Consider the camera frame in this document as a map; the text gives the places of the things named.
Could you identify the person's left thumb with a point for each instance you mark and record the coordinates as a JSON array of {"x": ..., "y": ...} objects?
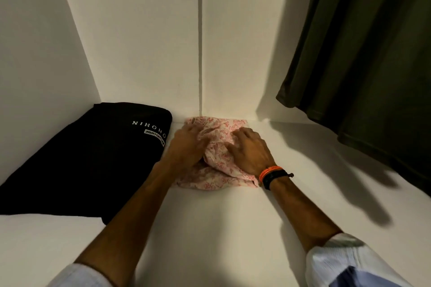
[{"x": 206, "y": 149}]

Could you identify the black folded garment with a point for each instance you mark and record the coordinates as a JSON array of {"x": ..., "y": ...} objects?
[{"x": 91, "y": 159}]

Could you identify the person's right forearm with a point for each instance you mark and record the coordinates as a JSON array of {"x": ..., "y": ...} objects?
[{"x": 299, "y": 212}]

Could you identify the person's left hand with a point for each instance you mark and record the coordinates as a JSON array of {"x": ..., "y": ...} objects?
[{"x": 184, "y": 149}]

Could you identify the person's right hand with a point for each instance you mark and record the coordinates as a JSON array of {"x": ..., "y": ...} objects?
[{"x": 253, "y": 156}]

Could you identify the white shirt sleeve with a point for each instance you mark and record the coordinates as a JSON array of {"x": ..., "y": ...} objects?
[
  {"x": 350, "y": 263},
  {"x": 80, "y": 276}
]

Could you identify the pink patterned cloth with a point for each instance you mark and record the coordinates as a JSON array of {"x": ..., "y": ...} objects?
[{"x": 219, "y": 159}]

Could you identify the dark green hanging garment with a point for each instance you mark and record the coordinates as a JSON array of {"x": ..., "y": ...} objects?
[{"x": 363, "y": 61}]

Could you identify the person's right thumb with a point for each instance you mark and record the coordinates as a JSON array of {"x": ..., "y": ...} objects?
[{"x": 232, "y": 151}]

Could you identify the person's left forearm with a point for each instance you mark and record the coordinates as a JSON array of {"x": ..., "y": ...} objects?
[{"x": 134, "y": 209}]

